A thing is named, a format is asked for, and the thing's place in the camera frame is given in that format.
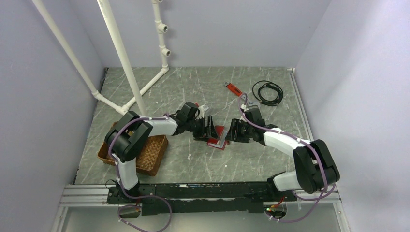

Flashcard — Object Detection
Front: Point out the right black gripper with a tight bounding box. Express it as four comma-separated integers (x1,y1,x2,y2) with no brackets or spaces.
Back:
225,118,254,143

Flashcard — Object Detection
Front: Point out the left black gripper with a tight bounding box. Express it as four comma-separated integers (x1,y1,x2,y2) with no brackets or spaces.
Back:
186,116,219,142

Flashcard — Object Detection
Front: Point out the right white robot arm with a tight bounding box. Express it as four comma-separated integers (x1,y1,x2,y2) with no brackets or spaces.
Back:
226,108,340,201

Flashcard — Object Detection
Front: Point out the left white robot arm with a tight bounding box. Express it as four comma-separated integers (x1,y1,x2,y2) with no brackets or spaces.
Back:
105,101,219,203

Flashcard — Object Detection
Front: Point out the woven wicker basket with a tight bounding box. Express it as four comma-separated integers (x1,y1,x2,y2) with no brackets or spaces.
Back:
97,135,168,176

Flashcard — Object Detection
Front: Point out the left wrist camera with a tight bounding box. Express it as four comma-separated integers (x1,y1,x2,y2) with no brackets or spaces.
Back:
196,103,209,120

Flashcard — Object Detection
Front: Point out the red handled adjustable wrench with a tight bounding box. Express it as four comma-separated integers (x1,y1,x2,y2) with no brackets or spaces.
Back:
224,82,261,109

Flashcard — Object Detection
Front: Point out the coiled black cable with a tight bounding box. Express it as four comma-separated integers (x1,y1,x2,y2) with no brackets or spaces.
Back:
252,80,284,107

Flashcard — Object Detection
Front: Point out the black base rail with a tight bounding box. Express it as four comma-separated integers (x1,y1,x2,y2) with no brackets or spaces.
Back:
107,181,296,216

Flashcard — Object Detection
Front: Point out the white pvc pipe frame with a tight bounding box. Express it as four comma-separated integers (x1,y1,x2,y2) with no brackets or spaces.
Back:
32,0,171,115

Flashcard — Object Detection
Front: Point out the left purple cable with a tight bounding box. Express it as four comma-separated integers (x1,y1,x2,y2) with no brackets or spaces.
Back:
107,114,173,232

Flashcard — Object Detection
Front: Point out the purple cable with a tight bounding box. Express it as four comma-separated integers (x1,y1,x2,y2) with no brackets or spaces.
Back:
107,114,173,232
237,93,337,224

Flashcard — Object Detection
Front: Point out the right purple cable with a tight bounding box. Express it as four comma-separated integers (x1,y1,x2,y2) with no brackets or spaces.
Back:
237,93,337,224

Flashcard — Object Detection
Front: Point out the aluminium frame rail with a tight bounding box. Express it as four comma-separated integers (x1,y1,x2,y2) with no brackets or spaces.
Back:
51,184,351,232

